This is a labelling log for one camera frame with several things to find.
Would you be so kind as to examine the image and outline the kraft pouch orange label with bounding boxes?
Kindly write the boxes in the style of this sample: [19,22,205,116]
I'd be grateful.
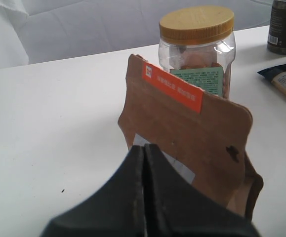
[118,55,264,218]

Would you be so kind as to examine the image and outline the clear nut jar yellow lid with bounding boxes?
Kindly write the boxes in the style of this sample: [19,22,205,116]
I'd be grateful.
[158,5,236,99]

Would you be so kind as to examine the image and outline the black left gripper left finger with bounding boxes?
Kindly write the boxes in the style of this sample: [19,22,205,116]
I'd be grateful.
[42,146,146,237]

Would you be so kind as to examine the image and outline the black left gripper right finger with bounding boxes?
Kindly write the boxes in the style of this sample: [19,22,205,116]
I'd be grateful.
[144,144,259,237]

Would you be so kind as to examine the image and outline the dark glass jar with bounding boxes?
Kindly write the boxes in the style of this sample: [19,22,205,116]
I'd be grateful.
[267,0,286,55]

